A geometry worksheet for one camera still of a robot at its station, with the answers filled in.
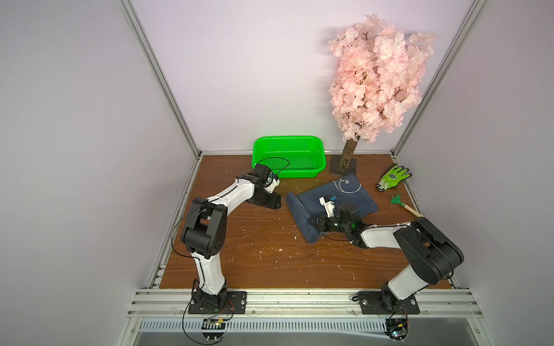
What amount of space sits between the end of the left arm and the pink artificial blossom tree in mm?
376

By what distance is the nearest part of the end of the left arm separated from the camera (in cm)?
71

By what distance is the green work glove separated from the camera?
3.46 feet

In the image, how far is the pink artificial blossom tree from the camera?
619mm

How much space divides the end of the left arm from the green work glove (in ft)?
1.77

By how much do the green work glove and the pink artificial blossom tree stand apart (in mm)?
350

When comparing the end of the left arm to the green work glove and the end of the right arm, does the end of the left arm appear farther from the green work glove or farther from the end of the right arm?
the green work glove
